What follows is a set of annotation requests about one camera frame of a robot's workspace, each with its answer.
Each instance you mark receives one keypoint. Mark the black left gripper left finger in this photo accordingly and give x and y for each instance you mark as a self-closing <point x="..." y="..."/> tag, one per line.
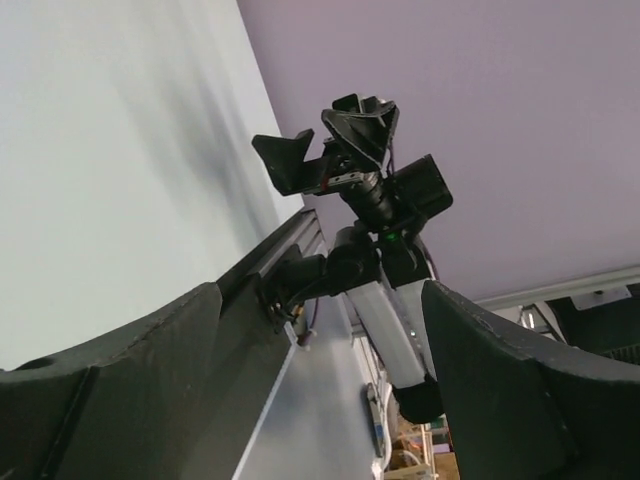
<point x="118" y="406"/>

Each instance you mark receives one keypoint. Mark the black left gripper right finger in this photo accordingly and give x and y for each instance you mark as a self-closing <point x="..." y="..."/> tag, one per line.
<point x="522" y="406"/>

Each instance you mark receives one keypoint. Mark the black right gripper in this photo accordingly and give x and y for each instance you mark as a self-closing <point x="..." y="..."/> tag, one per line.
<point x="357" y="147"/>

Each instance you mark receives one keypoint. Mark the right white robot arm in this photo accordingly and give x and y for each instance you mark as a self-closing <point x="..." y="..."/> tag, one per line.
<point x="379" y="263"/>

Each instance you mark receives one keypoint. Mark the aluminium frame rail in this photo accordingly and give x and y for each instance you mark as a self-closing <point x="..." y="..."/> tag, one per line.
<point x="301" y="229"/>

